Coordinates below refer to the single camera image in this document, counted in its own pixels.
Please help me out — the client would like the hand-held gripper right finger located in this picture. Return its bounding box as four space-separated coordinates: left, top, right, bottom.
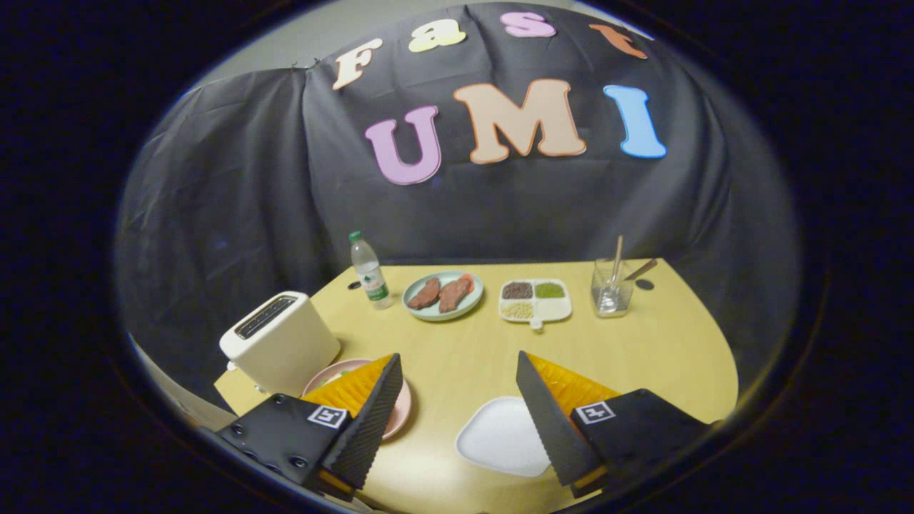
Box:
515 350 715 499

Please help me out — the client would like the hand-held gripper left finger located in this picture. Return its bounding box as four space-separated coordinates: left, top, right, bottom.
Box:
214 352 405 500

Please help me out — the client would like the pink plate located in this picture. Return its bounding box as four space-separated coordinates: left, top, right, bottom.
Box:
301 358 413 440

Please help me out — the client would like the white plate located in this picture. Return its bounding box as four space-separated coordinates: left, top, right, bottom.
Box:
454 395 555 478

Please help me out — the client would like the white toaster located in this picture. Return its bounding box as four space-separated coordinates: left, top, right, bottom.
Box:
219 291 343 399

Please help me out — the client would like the white divided bean dish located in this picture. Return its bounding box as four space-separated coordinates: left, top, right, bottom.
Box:
498 278 573 331

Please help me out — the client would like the light green plate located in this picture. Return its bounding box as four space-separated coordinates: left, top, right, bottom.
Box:
401 270 486 323

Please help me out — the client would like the brown meat piece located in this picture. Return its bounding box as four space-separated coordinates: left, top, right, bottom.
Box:
407 277 443 311
437 276 473 314

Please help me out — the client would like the clear glass utensil holder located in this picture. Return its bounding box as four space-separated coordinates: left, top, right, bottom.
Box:
591 258 636 318

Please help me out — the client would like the clear water bottle green cap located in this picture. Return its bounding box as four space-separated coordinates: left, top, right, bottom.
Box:
348 229 394 311

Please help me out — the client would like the black backdrop cloth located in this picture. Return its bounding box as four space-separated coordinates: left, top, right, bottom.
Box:
114 3 801 400

